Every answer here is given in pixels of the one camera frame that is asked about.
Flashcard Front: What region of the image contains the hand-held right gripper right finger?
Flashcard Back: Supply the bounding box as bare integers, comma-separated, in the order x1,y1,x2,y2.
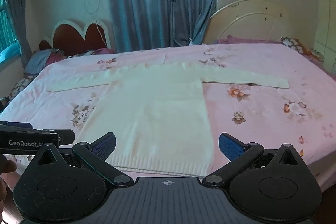
202,132,306,186

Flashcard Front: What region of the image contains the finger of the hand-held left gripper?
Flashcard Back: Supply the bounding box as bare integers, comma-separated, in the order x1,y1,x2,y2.
42,129,76,147
0,121,33,130

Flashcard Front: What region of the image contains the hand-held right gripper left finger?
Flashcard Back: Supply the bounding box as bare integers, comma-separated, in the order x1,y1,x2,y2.
29,132,135,186

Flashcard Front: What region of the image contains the white knit sweater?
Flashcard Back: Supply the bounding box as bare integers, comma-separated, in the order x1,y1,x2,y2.
47,61,290,178

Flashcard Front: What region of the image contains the person's left hand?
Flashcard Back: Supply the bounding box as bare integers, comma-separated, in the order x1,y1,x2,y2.
0,154,17,203

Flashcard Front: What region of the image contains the checked quilt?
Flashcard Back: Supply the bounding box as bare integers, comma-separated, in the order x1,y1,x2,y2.
8,74,37,100

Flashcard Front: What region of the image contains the pink floral bed sheet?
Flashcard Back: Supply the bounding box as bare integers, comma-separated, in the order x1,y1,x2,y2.
0,43,336,195

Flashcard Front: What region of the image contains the turquoise cloth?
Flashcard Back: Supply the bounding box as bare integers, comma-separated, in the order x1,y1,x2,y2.
0,43,23,64

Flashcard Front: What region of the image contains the pink cloth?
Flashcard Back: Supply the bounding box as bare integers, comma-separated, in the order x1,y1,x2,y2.
47,49,67,65

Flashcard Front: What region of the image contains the small purple pillow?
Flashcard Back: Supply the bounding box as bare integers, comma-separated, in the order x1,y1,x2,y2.
92,47,116,55

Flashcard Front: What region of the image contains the window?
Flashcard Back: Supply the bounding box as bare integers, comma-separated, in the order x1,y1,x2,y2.
0,0,20,54

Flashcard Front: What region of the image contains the red scalloped headboard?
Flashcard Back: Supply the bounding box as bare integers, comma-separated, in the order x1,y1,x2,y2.
39,20,113,57

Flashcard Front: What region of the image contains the grey window curtain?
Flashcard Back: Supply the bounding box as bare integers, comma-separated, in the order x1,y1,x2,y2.
0,0,32,69

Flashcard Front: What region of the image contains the patterned pillow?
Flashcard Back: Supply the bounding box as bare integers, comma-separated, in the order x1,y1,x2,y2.
281,37,324,63

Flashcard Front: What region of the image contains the cream arched headboard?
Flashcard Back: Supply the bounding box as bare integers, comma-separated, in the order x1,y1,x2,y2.
203,0,289,45

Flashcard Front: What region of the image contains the pale wardrobe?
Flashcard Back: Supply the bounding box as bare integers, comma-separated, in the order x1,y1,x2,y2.
314,0,336,75

